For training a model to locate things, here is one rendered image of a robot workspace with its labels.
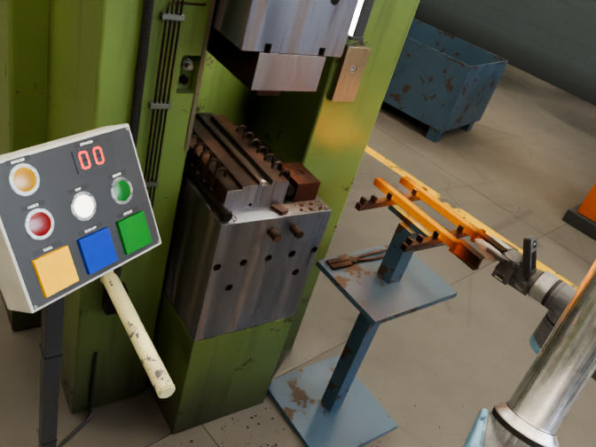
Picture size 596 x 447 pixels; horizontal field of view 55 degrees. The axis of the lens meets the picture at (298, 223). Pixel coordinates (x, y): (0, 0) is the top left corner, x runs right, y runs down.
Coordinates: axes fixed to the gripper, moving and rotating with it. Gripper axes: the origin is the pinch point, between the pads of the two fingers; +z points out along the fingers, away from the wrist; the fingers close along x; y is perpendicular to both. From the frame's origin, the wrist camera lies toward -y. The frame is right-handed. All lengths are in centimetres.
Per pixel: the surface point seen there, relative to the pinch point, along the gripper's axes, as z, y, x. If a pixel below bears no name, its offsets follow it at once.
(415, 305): 4.4, 26.5, -13.6
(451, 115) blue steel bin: 169, 68, 280
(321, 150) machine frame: 52, -5, -24
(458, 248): 0.3, 0.5, -13.4
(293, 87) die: 43, -33, -54
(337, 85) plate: 51, -29, -27
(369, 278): 20.7, 26.4, -18.6
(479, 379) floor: -8, 96, 65
